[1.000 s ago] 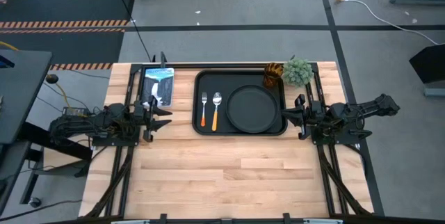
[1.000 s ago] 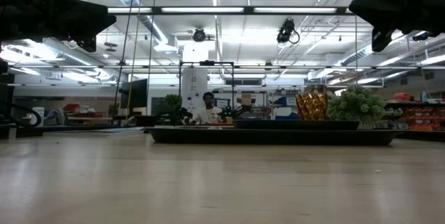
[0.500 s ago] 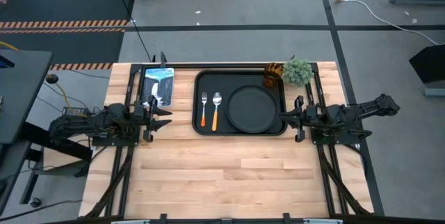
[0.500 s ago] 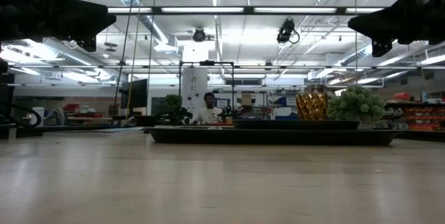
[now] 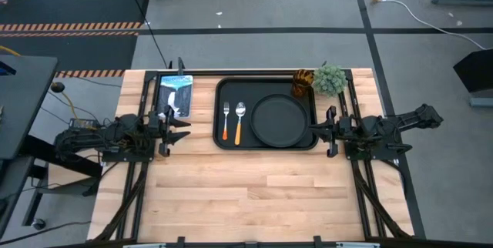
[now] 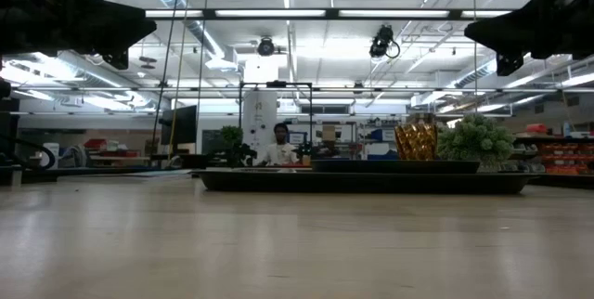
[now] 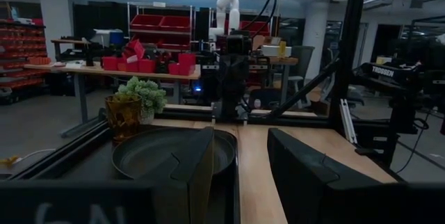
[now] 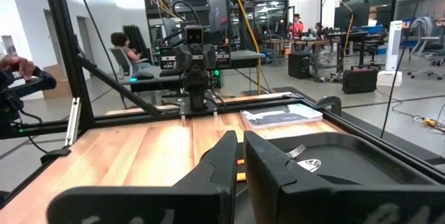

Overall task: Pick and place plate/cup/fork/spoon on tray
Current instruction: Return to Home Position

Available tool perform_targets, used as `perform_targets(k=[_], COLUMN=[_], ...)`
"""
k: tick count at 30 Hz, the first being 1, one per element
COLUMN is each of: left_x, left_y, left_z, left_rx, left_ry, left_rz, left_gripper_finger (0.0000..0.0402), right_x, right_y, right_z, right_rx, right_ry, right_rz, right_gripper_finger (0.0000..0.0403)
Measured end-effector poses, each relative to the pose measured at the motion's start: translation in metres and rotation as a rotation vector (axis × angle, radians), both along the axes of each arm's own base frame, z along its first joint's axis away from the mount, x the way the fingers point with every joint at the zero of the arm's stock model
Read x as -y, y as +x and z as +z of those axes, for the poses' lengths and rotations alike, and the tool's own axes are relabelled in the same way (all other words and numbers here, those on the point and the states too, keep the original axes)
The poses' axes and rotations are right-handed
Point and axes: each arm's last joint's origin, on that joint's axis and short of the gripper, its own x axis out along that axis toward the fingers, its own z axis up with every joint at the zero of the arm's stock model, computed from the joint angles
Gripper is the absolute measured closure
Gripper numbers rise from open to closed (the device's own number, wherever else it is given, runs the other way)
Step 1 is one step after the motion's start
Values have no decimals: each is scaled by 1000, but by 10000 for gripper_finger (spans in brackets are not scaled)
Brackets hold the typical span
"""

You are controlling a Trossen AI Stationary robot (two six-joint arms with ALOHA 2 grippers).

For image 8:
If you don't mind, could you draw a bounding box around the white tower fan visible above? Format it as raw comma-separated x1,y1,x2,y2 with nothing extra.
376,19,404,88

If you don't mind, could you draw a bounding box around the black case red trim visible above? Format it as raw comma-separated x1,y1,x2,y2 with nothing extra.
341,65,379,95

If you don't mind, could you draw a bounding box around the seated person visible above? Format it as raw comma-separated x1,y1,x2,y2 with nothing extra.
110,31,154,75

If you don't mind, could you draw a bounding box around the fork with orange handle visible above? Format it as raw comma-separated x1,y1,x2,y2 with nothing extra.
237,143,307,166

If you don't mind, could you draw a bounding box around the dark desk monitor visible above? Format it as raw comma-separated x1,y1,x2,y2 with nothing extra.
333,2,371,32

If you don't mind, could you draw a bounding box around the grey office chair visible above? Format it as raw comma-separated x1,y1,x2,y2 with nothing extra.
108,47,135,79

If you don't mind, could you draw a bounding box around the black device green light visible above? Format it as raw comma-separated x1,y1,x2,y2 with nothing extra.
128,71,156,81

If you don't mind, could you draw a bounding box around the hanging black cable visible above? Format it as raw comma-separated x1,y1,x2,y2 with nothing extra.
380,0,431,138

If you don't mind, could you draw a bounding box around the black desk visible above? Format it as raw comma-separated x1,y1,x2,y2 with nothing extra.
118,49,267,95

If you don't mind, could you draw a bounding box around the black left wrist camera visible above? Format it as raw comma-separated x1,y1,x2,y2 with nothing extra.
183,24,205,47

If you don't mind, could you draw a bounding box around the cardboard box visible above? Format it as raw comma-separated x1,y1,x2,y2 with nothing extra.
42,63,73,99

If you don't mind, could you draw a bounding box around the yellow floor plug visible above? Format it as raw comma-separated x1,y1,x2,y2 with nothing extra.
412,115,445,130

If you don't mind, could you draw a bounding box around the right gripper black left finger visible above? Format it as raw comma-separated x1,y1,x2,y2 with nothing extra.
47,129,239,224

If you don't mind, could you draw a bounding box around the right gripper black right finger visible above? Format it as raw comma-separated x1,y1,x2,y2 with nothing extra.
243,130,445,224

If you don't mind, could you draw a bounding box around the person's hand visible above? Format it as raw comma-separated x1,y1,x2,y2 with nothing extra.
0,54,36,81

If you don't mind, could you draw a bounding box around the silver metal bracket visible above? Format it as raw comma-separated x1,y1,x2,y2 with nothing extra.
65,97,82,147

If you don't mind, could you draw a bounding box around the black frame clamp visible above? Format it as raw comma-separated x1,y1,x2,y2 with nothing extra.
314,95,343,115
39,146,73,165

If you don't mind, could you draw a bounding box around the black box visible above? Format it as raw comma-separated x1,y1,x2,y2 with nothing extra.
287,52,312,80

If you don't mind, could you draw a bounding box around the grey swivel chair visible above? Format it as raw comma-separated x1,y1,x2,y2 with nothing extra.
405,16,445,81

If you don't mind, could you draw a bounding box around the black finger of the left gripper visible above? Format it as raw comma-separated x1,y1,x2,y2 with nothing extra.
195,44,217,92
172,44,196,92

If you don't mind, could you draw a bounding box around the black aluminium frame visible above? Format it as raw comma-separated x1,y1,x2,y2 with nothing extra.
0,0,445,214

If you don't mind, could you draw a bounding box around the hanging yellow cable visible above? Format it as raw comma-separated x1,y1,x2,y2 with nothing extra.
227,0,262,96

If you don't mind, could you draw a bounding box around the black rectangular tray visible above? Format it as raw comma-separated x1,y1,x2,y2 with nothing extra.
200,131,443,224

